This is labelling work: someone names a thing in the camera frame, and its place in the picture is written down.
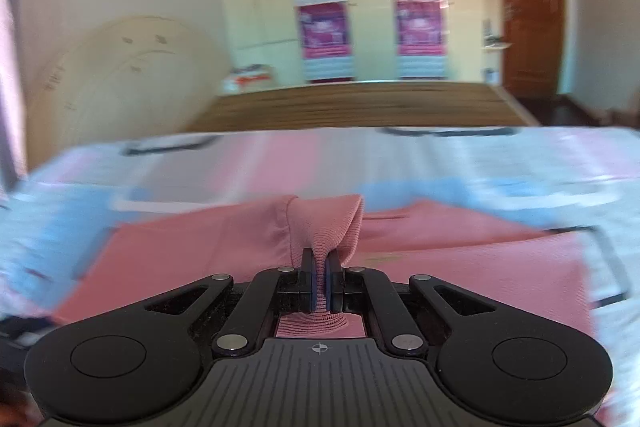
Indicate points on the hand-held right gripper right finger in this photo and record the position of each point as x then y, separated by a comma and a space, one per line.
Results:
329, 284

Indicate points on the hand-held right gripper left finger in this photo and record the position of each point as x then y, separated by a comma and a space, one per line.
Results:
313, 287

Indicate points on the pink knit sweater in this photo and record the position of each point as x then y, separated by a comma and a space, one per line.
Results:
200, 247

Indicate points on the raised wooden platform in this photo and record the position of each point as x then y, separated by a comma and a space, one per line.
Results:
360, 107

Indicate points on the pink blue checked bed sheet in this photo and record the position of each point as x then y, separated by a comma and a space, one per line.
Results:
500, 167

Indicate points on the white orange cardboard box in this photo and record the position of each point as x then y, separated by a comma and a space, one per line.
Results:
247, 79

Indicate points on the cream round headboard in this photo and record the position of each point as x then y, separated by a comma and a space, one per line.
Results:
135, 77

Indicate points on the brown wooden door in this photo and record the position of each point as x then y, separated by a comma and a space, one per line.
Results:
532, 7

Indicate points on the pink curtain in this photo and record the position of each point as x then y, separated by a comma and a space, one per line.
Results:
10, 97

